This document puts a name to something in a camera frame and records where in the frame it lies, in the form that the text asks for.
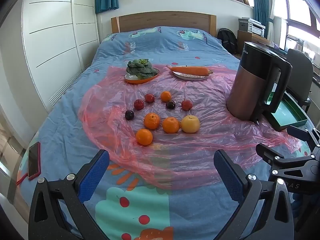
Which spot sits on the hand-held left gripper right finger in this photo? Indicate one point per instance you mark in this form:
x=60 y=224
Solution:
x=228 y=177

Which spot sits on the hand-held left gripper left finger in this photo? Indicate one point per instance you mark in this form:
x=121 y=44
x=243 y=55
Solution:
x=95 y=177

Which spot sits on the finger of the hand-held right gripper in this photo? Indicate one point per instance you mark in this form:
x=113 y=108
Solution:
x=287 y=166
x=312 y=140

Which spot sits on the green tray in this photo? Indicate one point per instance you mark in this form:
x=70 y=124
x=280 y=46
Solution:
x=287 y=115

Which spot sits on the large orange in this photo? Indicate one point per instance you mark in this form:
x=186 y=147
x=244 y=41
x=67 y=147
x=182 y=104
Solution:
x=171 y=124
x=151 y=120
x=144 y=136

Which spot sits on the yellow round pear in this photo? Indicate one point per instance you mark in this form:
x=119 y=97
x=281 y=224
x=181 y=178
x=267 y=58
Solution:
x=190 y=124

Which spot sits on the dark purple plum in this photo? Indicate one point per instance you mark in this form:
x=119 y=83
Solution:
x=170 y=104
x=129 y=115

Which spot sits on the small red apple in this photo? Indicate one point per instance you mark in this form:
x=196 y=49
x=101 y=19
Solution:
x=186 y=104
x=149 y=98
x=139 y=104

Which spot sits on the small mandarin orange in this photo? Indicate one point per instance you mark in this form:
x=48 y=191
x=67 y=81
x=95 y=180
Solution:
x=166 y=96

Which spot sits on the pink plastic sheet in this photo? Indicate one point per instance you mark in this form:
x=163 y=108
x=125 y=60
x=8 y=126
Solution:
x=175 y=155

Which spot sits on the phone in red case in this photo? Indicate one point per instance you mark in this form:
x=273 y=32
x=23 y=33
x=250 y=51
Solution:
x=33 y=160

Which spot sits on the grey chair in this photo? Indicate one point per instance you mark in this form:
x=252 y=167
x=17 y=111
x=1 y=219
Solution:
x=300 y=67

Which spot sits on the copper and black kettle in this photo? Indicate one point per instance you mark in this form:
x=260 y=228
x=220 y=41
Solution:
x=247 y=87

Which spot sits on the orange oval plate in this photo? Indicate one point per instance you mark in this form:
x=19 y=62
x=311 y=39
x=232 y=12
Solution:
x=136 y=82

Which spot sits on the white oval plate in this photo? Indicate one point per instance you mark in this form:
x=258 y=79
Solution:
x=190 y=77

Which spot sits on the carrot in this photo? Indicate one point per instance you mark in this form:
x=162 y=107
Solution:
x=190 y=70

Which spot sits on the wooden drawer cabinet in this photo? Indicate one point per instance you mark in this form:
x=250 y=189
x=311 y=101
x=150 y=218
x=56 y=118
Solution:
x=252 y=40

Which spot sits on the green bok choy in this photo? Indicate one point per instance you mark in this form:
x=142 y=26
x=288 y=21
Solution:
x=140 y=68

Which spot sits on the white printer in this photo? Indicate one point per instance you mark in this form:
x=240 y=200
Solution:
x=251 y=26

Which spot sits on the black backpack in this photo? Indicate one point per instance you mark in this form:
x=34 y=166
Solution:
x=227 y=41

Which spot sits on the window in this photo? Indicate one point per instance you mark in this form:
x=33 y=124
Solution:
x=300 y=7

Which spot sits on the white wardrobe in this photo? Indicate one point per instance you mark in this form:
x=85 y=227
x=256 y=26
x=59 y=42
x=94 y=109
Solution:
x=55 y=42

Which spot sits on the blue printed bedsheet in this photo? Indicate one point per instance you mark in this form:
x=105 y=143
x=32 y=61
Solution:
x=155 y=47

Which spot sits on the wooden headboard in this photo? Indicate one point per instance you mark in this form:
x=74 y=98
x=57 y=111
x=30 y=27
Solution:
x=162 y=20

